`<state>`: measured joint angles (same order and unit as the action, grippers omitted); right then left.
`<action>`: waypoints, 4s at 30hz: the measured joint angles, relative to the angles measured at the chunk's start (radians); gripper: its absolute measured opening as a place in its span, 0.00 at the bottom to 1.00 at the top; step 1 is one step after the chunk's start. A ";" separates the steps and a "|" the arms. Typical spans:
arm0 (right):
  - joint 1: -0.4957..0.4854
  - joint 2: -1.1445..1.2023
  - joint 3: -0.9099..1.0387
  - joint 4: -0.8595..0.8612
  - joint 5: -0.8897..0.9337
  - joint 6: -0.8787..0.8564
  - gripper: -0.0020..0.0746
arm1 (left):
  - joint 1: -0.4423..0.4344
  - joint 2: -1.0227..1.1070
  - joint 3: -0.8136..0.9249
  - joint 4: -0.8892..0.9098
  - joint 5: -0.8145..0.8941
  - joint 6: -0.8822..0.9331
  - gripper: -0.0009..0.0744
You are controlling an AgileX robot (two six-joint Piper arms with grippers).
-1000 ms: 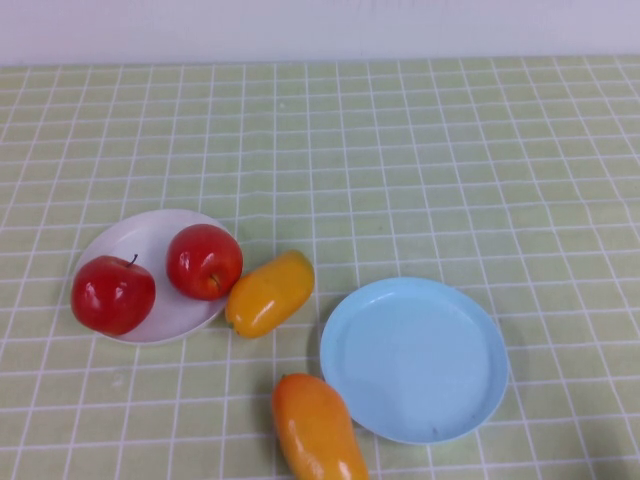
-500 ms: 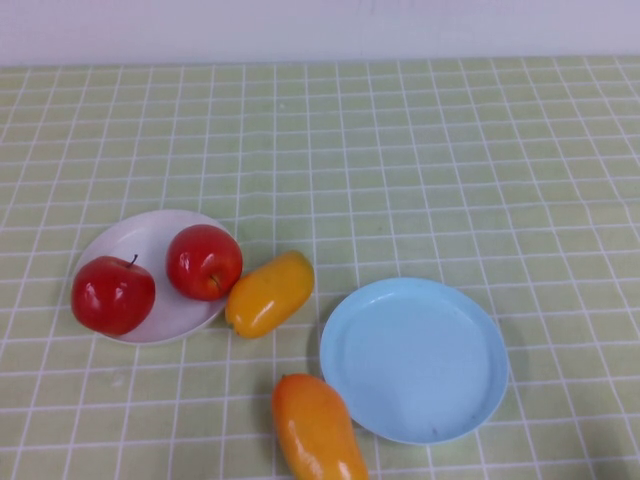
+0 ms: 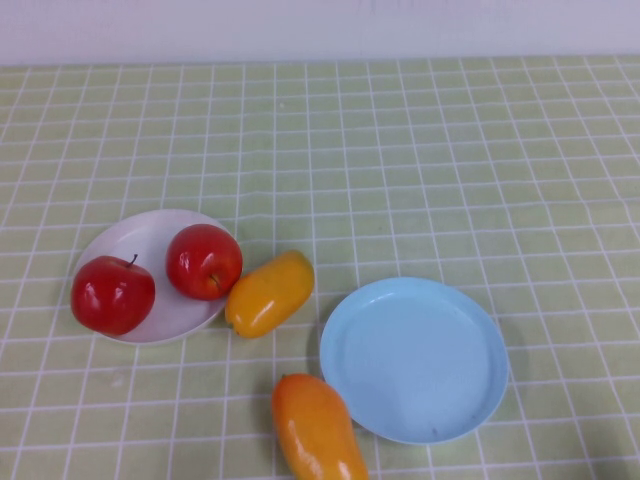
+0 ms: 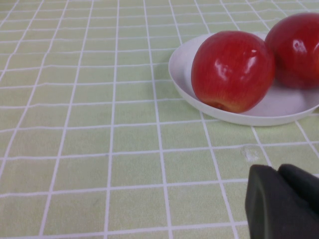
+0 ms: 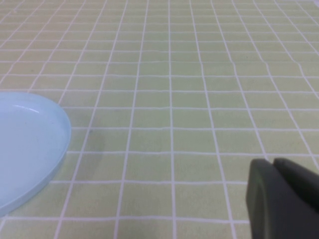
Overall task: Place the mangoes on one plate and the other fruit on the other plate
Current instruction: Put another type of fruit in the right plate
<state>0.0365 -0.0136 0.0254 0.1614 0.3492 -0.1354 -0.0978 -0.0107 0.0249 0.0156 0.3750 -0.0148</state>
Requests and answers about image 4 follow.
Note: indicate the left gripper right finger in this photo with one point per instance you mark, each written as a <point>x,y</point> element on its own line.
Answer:
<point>301,184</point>

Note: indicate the green checked tablecloth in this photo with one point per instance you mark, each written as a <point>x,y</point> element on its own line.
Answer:
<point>99,124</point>

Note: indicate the red apple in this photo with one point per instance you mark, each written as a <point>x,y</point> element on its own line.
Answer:
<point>296,54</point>
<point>233,72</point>

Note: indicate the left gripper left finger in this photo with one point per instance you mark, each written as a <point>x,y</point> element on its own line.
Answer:
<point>266,211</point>

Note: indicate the white round plate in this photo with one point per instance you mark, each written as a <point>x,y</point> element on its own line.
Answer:
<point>281,105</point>

